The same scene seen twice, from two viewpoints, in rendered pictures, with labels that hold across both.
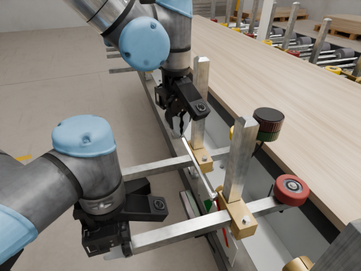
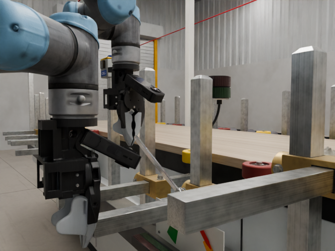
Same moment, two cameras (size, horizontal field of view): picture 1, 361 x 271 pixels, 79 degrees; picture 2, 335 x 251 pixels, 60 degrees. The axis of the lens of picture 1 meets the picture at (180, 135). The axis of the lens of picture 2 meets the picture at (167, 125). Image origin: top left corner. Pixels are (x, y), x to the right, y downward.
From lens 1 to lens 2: 40 cm
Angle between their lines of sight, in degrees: 36
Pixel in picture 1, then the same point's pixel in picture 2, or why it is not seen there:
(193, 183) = (147, 227)
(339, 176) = not seen: hidden behind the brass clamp
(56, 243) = not seen: outside the picture
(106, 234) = (74, 160)
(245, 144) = (205, 99)
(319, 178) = not seen: hidden behind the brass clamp
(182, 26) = (133, 25)
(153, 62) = (124, 8)
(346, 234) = (294, 64)
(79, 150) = (78, 21)
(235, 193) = (205, 171)
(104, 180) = (89, 65)
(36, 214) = (51, 30)
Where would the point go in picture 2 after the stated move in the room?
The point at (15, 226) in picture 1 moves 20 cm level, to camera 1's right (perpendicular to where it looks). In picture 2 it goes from (38, 22) to (203, 34)
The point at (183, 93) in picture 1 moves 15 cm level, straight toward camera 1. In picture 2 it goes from (136, 80) to (148, 73)
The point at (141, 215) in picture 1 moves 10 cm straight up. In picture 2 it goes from (113, 144) to (112, 82)
